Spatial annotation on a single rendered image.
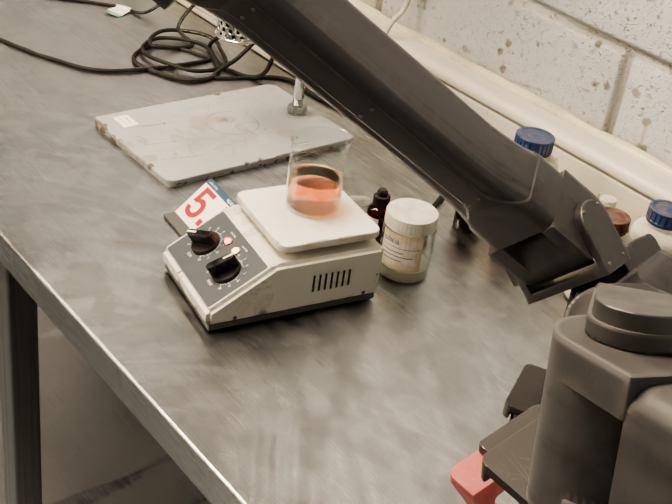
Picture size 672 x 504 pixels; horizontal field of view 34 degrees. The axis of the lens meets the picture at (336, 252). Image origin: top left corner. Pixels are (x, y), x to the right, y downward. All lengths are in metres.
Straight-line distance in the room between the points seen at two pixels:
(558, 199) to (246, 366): 0.39
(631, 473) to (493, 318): 0.85
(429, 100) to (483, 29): 0.78
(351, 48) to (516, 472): 0.32
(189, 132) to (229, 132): 0.05
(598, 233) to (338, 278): 0.39
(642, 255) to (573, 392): 0.53
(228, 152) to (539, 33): 0.43
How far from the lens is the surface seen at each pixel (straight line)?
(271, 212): 1.16
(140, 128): 1.49
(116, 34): 1.82
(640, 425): 0.36
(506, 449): 0.55
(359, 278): 1.16
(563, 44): 1.45
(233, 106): 1.57
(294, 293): 1.13
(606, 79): 1.41
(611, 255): 0.84
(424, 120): 0.76
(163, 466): 1.94
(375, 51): 0.75
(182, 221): 1.29
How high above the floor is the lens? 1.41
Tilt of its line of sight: 31 degrees down
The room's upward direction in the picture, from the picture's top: 8 degrees clockwise
